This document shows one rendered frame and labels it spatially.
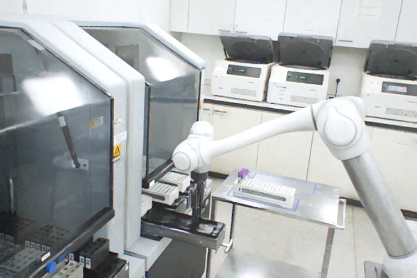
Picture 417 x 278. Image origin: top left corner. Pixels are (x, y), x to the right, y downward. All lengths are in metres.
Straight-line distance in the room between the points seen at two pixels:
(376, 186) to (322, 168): 2.59
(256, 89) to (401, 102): 1.29
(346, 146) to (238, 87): 2.69
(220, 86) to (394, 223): 2.79
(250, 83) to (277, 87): 0.27
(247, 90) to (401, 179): 1.63
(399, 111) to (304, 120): 2.41
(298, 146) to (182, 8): 1.91
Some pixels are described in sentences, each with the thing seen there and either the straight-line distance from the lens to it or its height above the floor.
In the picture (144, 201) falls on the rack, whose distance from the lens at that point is 1.77.
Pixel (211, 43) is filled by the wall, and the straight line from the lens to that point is 4.56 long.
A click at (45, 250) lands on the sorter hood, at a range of 1.20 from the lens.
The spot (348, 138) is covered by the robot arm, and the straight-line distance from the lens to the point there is 1.24.
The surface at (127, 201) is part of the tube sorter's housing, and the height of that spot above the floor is 0.95.
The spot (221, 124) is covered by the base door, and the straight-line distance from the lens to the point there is 3.99.
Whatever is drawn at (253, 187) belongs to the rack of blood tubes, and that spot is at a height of 0.88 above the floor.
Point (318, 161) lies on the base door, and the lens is 3.91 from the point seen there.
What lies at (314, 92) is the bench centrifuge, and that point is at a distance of 3.77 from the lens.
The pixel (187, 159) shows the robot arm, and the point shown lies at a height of 1.18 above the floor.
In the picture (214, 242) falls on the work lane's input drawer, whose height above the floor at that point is 0.79.
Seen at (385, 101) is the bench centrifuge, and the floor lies 1.07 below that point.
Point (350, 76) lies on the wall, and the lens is 4.36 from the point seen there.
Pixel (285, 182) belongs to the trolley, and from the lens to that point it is 2.22.
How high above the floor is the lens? 1.68
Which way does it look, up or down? 15 degrees down
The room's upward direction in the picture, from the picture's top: 4 degrees clockwise
